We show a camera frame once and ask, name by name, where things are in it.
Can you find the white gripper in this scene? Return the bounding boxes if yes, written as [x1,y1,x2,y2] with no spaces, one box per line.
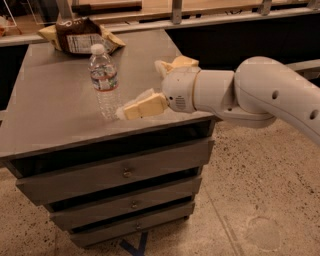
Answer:
[116,60,200,120]

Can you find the clear plastic water bottle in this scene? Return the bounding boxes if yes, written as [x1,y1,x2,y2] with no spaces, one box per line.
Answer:
[88,44,121,120]

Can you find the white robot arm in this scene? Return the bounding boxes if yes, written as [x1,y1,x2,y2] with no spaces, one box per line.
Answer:
[116,56,320,145]

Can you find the yellow sponge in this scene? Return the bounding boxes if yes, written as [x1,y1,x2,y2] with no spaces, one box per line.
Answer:
[171,55,199,68]

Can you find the top grey drawer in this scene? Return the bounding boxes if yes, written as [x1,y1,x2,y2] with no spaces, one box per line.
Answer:
[16,137,213,205]

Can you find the grey drawer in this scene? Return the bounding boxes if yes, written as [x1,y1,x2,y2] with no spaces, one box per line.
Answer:
[50,176,202,230]
[70,201,195,247]
[16,137,213,205]

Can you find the brown and yellow snack bag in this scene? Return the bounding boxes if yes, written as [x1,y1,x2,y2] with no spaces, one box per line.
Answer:
[38,17,125,55]

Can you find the grey drawer cabinet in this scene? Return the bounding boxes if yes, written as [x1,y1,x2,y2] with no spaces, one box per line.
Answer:
[0,43,215,236]

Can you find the middle grey drawer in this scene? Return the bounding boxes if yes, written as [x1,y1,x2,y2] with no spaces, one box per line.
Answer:
[50,176,202,230]

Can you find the bottom grey drawer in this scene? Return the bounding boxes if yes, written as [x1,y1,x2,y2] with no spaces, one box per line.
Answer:
[70,201,195,247]

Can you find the blue tape cross on floor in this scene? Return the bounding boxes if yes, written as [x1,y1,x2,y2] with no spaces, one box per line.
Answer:
[119,231,149,256]

